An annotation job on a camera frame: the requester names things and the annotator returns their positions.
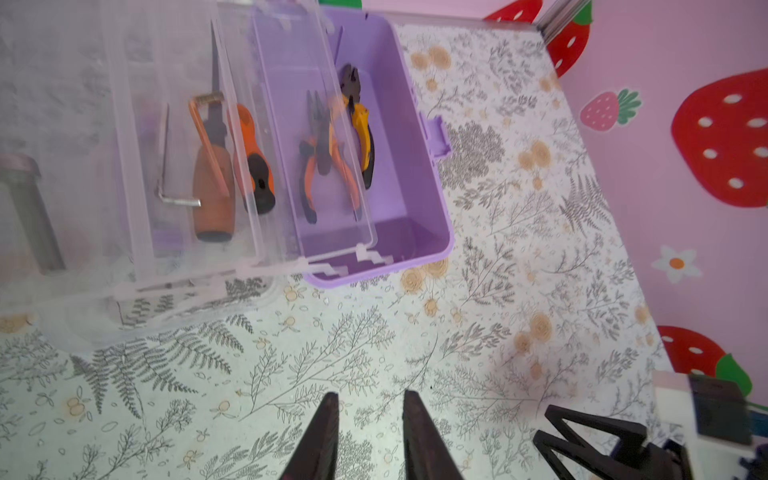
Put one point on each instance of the large orange handled screwdriver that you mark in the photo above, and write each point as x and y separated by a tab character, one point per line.
213	179

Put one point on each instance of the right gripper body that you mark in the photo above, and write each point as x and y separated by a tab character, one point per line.
670	461

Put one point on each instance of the purple plastic tool box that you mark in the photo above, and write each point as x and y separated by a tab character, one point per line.
64	251

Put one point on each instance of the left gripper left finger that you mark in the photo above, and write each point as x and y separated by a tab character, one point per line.
315	457

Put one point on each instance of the red hex key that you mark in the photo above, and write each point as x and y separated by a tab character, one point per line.
212	159

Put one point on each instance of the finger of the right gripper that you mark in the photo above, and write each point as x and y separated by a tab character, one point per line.
630	435
572	446

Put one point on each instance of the orange handled needle-nose pliers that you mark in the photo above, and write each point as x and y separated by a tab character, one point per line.
321	152

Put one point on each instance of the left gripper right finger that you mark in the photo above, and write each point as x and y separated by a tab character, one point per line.
426	454

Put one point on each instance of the yellow handled combination pliers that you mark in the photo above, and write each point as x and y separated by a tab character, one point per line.
350	87

